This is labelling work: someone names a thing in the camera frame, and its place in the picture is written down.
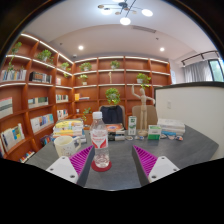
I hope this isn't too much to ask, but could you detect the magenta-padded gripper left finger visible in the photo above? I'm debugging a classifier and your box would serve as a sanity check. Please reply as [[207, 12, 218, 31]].
[[45, 145, 95, 187]]

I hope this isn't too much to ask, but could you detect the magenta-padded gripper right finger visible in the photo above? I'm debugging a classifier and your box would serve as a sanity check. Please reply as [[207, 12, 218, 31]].
[[131, 145, 181, 186]]

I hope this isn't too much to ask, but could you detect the clear plastic water bottle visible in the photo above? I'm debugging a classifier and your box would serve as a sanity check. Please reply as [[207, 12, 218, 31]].
[[89, 111, 111, 169]]

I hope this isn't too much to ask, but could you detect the white printed mug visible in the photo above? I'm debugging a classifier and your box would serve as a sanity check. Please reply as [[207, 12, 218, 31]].
[[53, 135, 82, 158]]

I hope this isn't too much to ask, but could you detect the small green white box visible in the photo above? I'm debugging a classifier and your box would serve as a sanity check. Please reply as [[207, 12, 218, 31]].
[[147, 124, 163, 141]]

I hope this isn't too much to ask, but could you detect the flat round red coaster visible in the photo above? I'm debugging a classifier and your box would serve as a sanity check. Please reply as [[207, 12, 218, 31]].
[[90, 160, 113, 173]]

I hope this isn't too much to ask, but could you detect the colourful stack of books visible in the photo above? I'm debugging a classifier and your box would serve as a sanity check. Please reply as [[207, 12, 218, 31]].
[[52, 119, 87, 144]]

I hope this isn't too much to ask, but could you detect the white stack of books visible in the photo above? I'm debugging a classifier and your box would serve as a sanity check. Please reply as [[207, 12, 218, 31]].
[[156, 118, 186, 137]]

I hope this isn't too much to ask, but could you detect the tall green white carton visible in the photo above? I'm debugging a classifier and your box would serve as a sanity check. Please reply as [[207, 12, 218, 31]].
[[127, 115, 138, 136]]

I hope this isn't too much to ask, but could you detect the tan chair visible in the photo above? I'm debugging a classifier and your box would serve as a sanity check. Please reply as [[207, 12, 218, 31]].
[[131, 105, 159, 129]]

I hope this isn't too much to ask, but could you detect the white counter with dark top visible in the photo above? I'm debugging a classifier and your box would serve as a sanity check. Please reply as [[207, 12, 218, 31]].
[[154, 81, 224, 161]]

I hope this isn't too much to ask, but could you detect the dark stack of books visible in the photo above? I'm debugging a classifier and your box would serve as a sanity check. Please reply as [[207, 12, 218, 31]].
[[104, 123, 127, 142]]

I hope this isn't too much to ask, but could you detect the wooden artist mannequin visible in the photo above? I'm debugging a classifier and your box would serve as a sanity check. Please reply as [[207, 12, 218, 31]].
[[130, 83, 156, 138]]

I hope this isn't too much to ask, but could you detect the chair with dark jacket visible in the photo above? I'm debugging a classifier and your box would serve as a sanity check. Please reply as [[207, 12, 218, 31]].
[[99, 105, 125, 128]]

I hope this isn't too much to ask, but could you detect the wooden shelf unit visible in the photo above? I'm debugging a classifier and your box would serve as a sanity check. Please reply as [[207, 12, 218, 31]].
[[0, 33, 173, 164]]

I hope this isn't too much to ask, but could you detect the grey curtain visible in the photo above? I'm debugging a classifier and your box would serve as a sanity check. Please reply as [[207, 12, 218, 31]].
[[184, 60, 214, 83]]

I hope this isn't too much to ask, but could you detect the window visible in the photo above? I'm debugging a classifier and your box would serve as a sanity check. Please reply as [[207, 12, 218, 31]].
[[208, 58, 224, 83]]

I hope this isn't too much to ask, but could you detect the ceiling air vent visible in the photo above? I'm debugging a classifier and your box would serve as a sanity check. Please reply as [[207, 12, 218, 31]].
[[131, 25, 157, 34]]

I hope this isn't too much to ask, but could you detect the ceiling lamp with round bulbs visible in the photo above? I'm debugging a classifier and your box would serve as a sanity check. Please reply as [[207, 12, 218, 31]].
[[97, 0, 154, 26]]

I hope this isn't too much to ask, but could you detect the black curtain rail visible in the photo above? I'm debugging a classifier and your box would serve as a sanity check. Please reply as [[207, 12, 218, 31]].
[[180, 49, 219, 67]]

